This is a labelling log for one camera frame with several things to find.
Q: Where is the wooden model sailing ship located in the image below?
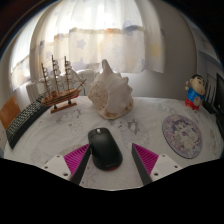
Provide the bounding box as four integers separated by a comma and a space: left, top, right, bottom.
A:
40, 55, 88, 114

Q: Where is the black computer mouse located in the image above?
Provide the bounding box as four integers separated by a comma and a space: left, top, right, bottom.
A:
87, 127, 124, 172

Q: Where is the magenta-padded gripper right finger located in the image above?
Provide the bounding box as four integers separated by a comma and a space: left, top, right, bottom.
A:
130, 142, 184, 186

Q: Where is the large white conch shell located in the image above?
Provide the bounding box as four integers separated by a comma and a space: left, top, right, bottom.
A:
87, 59, 135, 120

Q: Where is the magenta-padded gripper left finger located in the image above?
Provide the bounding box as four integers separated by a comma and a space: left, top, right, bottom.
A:
42, 143, 93, 186

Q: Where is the black keyboard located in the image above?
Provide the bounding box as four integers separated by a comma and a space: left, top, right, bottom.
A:
5, 95, 51, 150

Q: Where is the black router with antennas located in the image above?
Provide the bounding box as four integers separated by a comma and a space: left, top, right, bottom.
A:
202, 74, 218, 115

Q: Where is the white printed tablecloth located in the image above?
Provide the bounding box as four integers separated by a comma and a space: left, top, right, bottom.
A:
2, 95, 224, 192

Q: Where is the white star-print curtain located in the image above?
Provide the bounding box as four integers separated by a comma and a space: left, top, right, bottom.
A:
9, 0, 167, 92

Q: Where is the round purple printed mouse pad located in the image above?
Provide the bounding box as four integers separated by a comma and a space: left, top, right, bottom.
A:
161, 114, 204, 160

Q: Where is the brown wooden chair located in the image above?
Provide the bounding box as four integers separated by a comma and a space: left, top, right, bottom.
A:
0, 95, 22, 131

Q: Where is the white radiator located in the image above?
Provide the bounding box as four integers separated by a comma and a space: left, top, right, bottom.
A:
25, 68, 101, 103

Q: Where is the black monitor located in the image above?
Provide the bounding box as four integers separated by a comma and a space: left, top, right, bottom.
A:
214, 73, 224, 118

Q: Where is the cartoon boy figurine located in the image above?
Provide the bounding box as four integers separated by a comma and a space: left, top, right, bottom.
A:
184, 73, 206, 111

